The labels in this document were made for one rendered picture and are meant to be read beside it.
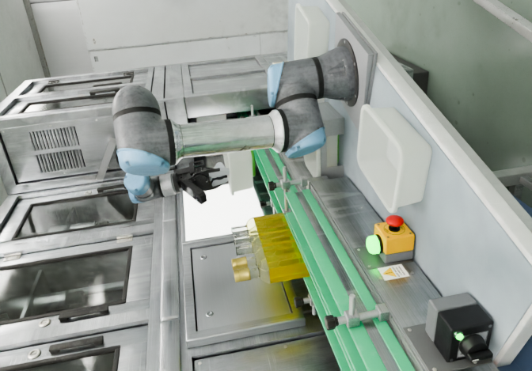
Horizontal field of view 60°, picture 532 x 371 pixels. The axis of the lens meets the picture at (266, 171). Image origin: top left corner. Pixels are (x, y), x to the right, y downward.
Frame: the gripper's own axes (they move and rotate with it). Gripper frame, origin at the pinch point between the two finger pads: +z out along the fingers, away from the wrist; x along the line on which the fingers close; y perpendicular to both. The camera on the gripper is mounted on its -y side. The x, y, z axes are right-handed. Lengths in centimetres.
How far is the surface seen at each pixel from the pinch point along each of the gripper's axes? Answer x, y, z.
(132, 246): 27, 4, -44
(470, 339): -25, -87, 34
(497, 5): -35, 10, 97
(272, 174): 13.8, 10.7, 14.9
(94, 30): 63, 336, -101
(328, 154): -7.1, -10.1, 31.6
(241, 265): 4.5, -35.9, -3.4
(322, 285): -4, -55, 16
